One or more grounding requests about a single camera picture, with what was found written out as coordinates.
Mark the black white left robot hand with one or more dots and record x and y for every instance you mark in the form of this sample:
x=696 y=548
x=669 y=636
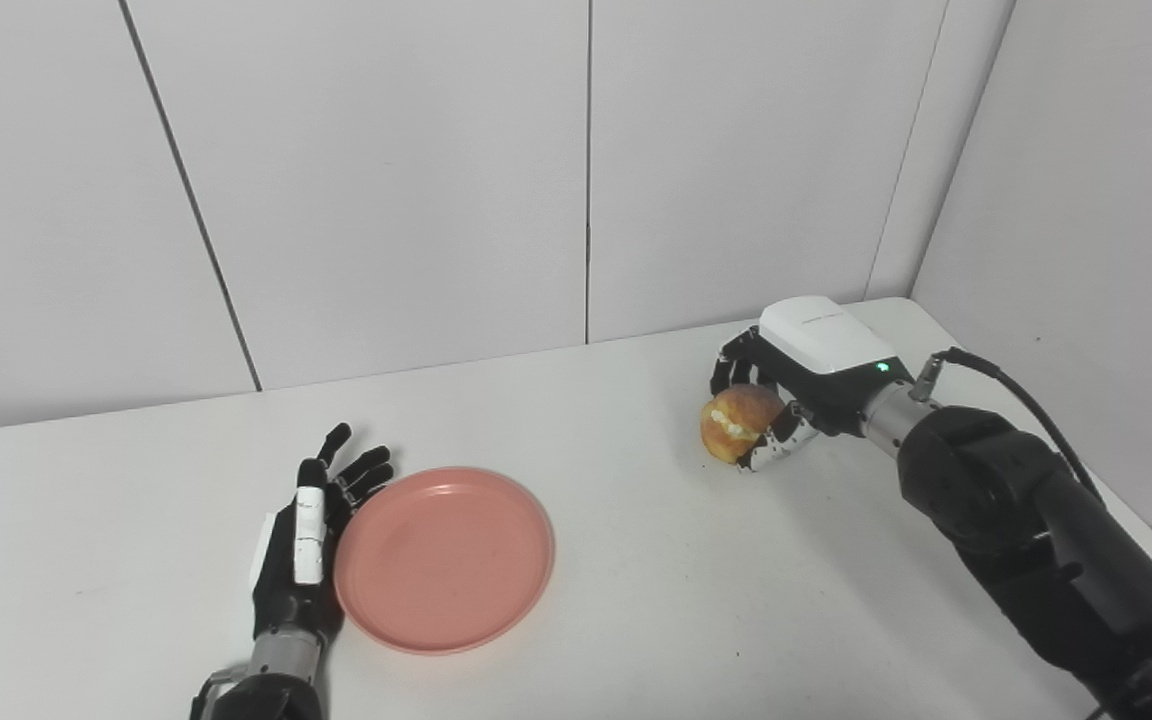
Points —
x=296 y=590

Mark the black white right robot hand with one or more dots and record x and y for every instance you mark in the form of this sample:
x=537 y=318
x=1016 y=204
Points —
x=826 y=355

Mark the cream puff pastry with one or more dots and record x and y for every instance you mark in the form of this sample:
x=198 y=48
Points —
x=736 y=420

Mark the pink round plate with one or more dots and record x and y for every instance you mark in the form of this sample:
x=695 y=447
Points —
x=444 y=560

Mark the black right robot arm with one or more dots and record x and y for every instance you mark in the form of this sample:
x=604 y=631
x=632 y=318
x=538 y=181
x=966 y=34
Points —
x=1036 y=530

